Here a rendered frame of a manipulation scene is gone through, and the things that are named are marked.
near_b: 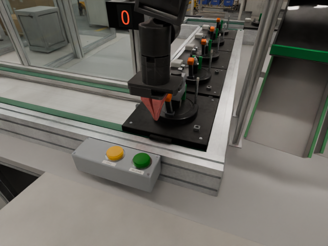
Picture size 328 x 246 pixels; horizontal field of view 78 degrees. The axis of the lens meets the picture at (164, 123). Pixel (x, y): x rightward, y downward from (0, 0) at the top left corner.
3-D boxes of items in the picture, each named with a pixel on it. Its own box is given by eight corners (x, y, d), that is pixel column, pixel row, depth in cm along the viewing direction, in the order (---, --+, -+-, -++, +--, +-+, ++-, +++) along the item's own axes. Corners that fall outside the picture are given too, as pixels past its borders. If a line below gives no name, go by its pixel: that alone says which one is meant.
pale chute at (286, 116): (304, 158, 44) (311, 158, 40) (243, 138, 50) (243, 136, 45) (342, 41, 46) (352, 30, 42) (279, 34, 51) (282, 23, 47)
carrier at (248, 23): (278, 32, 144) (284, 12, 136) (242, 30, 150) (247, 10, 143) (275, 25, 162) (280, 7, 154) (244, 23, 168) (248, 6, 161)
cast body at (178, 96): (179, 101, 56) (181, 78, 52) (164, 99, 57) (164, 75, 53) (187, 88, 62) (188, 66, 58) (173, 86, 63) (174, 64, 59)
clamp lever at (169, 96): (172, 115, 56) (169, 98, 49) (165, 113, 56) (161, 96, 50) (175, 105, 58) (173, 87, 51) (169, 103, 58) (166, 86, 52)
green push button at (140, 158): (146, 173, 46) (146, 167, 45) (130, 168, 47) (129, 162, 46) (153, 160, 49) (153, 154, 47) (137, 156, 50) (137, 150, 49)
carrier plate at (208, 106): (206, 151, 51) (207, 145, 50) (122, 131, 58) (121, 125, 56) (218, 103, 69) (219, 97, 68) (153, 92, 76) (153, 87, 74)
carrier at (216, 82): (218, 101, 70) (225, 66, 63) (154, 90, 77) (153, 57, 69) (226, 73, 89) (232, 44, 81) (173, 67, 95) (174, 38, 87)
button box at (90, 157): (151, 193, 47) (150, 176, 44) (76, 170, 53) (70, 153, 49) (161, 171, 53) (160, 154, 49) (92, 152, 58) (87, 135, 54)
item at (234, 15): (249, 21, 486) (250, 14, 476) (224, 19, 505) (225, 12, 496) (250, 18, 515) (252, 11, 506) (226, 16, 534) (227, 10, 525)
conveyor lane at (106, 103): (202, 173, 57) (206, 148, 51) (-12, 115, 79) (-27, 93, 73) (216, 117, 78) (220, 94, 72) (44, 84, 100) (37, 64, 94)
